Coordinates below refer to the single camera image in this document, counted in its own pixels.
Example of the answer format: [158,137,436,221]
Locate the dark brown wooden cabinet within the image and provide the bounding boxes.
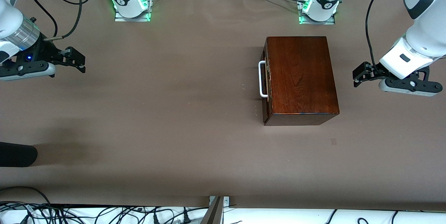
[262,36,340,126]

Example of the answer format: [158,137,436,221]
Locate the black rounded cylinder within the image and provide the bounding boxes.
[0,142,38,168]

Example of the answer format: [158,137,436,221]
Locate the brown table cover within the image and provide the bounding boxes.
[0,0,446,211]

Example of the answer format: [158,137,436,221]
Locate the short black right arm cable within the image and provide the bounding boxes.
[31,0,59,37]

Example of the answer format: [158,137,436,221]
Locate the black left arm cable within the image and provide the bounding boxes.
[365,0,406,75]

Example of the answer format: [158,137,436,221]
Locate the black cable with brass connector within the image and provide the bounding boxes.
[44,0,83,41]

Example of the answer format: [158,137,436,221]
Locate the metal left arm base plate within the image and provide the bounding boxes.
[297,0,336,25]

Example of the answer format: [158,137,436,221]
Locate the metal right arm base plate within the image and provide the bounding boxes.
[114,0,151,22]

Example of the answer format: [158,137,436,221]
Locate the black cable loop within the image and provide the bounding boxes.
[0,186,52,206]

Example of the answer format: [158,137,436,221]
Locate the tangled black cables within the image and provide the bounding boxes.
[0,201,209,224]

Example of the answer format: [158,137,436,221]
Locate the aluminium corner bracket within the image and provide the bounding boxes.
[208,196,230,208]

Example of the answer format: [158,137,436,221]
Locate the grey metal post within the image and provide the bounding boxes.
[199,196,224,224]

